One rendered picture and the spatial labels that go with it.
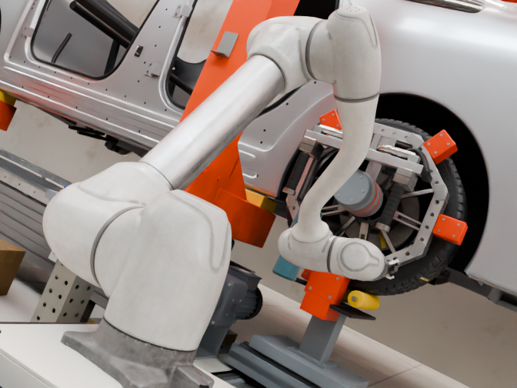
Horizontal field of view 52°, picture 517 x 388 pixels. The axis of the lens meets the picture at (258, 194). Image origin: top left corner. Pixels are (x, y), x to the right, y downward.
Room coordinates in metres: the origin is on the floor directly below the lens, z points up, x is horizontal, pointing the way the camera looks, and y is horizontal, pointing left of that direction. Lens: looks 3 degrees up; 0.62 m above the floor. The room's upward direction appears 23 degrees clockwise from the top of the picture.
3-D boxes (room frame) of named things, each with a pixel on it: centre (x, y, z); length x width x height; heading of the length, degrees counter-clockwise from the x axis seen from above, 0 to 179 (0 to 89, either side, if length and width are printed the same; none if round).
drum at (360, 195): (1.86, -0.32, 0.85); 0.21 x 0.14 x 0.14; 151
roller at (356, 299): (1.95, -0.51, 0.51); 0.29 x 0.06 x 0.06; 151
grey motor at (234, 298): (2.03, -0.06, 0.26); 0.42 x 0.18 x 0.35; 151
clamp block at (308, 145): (1.82, -0.11, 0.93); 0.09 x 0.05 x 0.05; 151
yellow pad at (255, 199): (2.33, 0.00, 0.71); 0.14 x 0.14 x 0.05; 61
